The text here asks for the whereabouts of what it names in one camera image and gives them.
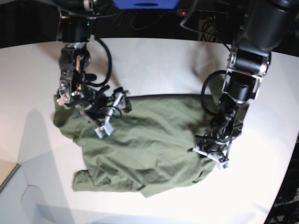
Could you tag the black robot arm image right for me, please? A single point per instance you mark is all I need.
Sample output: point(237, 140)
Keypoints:
point(249, 60)

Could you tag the green t-shirt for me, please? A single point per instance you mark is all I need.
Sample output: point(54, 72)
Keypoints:
point(149, 149)

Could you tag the black power strip red light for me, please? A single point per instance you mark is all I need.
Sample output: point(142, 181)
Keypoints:
point(203, 14)

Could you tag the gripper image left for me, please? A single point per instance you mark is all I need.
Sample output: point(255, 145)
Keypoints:
point(89, 101)

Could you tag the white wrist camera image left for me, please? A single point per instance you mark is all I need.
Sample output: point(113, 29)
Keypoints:
point(106, 123)

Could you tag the blue box at top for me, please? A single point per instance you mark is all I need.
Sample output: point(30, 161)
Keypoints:
point(145, 4)

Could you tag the grey panel at corner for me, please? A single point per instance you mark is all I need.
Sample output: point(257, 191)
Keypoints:
point(17, 205)

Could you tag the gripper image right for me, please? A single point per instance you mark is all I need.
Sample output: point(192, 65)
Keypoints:
point(209, 143)

